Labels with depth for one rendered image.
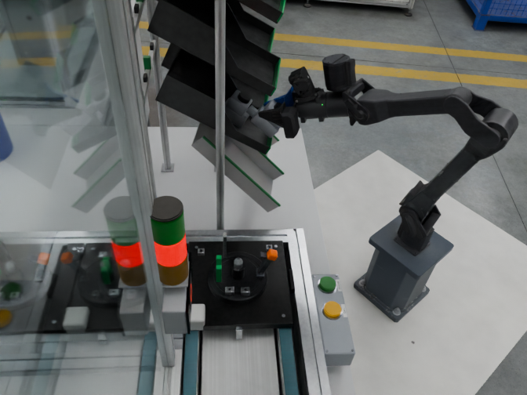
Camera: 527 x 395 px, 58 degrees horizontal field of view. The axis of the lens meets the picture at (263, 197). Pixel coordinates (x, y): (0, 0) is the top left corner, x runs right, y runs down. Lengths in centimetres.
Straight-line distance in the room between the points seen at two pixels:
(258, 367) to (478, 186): 233
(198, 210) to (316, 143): 180
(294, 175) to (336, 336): 65
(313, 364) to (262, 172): 54
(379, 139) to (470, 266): 192
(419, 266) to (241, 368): 46
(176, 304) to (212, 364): 33
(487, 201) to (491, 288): 169
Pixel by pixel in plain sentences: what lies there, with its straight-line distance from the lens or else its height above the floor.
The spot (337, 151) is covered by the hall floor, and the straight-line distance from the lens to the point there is 310.
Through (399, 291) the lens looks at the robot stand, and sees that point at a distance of 121.
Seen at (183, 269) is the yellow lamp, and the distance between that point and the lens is 76.
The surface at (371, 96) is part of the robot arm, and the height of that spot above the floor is 138.
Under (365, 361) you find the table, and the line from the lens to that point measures 120.
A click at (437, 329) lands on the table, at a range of 131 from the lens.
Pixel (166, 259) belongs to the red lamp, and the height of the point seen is 133.
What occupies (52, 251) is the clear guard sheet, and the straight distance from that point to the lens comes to 33.
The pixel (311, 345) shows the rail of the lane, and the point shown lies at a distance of 109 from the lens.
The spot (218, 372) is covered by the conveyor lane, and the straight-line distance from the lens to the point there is 109.
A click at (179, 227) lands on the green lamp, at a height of 139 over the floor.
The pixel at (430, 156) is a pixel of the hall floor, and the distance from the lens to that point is 327.
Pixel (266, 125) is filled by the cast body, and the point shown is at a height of 125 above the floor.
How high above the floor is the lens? 190
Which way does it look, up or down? 45 degrees down
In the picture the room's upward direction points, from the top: 5 degrees clockwise
